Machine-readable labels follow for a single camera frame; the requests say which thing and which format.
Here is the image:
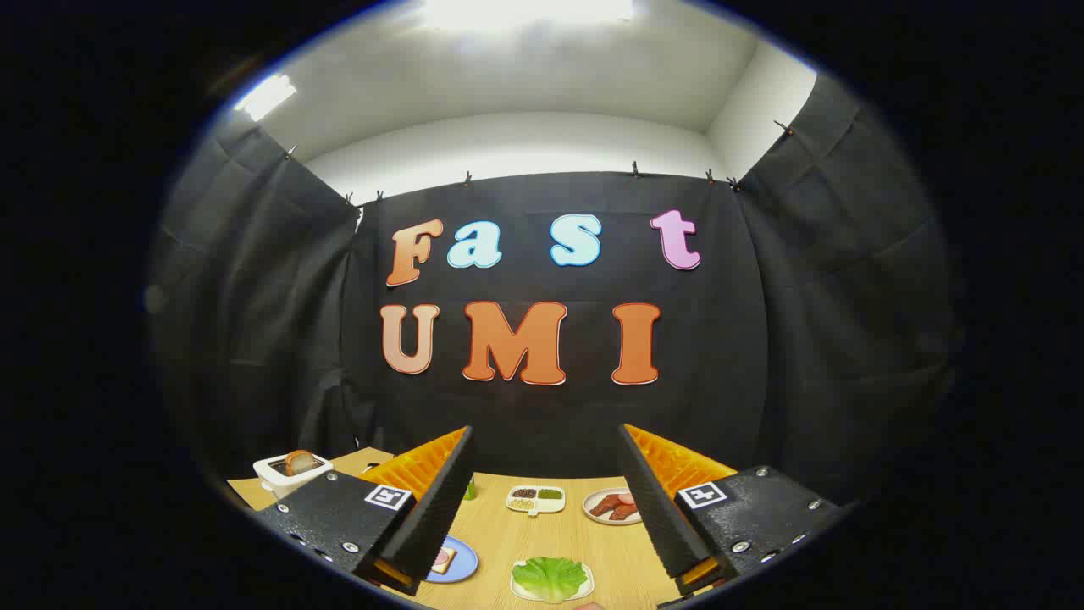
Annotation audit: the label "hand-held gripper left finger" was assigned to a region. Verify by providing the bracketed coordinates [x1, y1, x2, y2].
[252, 426, 477, 596]

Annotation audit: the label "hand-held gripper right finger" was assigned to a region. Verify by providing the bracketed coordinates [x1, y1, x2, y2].
[617, 424, 848, 596]

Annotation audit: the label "green lettuce leaf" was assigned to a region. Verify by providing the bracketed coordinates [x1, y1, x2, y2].
[512, 557, 589, 602]

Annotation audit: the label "blue round plate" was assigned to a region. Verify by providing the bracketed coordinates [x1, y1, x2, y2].
[426, 535, 479, 584]

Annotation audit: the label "white oval plate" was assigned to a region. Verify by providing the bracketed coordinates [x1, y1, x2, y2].
[583, 487, 644, 526]

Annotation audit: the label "white square plate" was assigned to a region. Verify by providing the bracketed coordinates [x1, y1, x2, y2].
[510, 559, 595, 604]

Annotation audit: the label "white divided dish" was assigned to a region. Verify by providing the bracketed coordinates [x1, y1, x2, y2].
[506, 485, 567, 517]

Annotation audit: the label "black backdrop cloth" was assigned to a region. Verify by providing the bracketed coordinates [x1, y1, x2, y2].
[148, 72, 966, 509]

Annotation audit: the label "white toaster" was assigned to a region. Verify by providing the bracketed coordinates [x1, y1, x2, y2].
[253, 451, 334, 501]

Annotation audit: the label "small ceiling light panel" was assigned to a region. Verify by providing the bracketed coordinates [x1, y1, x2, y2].
[235, 75, 297, 122]

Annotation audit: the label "large ceiling light panel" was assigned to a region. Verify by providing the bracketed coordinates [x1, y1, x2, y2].
[421, 0, 636, 31]

